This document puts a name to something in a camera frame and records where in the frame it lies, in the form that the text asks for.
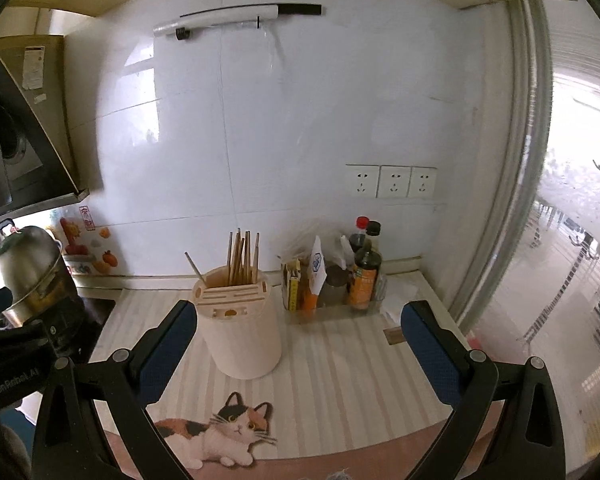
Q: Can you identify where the yellow box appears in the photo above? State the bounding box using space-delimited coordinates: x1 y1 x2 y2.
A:
281 259 304 312

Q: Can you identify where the stainless steel lidded pot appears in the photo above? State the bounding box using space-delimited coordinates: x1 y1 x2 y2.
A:
0 217 80 328

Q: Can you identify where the black cap bottle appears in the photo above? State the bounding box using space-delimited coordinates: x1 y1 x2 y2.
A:
364 220 384 256

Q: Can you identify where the red cap bottle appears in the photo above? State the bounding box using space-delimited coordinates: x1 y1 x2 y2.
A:
347 216 372 261

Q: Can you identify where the white wall mounted rail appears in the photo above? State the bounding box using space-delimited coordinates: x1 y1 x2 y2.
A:
152 3 324 42

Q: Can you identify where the striped cat print mat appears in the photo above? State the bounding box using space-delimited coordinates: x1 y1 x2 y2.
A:
87 287 458 472

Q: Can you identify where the orange label sauce bottle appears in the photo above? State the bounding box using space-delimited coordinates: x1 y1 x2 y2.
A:
346 247 384 312

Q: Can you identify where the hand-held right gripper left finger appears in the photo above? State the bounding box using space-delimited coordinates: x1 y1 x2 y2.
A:
31 299 198 480

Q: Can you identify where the glass jar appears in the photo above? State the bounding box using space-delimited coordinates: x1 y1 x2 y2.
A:
322 264 352 309

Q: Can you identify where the cream cylindrical utensil holder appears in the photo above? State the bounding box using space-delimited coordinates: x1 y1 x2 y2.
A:
192 267 283 379

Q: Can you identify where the clear plastic bag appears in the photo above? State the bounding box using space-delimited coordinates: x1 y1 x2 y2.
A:
279 217 355 267

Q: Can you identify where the clear plastic condiment tray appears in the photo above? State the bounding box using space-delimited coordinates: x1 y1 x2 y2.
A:
280 259 390 325

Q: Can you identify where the black gas stove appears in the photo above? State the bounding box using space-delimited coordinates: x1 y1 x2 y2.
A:
47 298 117 363

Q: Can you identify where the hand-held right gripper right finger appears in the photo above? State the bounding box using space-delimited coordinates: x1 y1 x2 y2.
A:
400 300 567 480

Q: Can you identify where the colourful fruit wall sticker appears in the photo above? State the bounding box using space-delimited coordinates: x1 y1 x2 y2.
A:
59 204 120 277

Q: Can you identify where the white and blue packet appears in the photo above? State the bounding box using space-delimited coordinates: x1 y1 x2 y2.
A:
306 235 329 297

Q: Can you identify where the metal window frame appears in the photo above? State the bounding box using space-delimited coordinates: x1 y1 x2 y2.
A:
452 0 553 341

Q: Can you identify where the slim pale chopstick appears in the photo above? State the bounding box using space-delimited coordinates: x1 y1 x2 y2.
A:
184 252 207 286

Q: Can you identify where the white wall socket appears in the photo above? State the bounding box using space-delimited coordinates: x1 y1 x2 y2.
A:
408 166 438 199
377 165 411 200
345 164 380 199

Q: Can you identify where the white paper sheet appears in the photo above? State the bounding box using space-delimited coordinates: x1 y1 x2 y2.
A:
379 278 423 328

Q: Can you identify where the set of pale bamboo chopsticks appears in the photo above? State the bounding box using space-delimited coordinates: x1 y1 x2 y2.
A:
226 227 261 287

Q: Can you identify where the stainless steel range hood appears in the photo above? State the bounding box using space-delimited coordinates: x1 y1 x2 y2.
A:
0 34 90 227

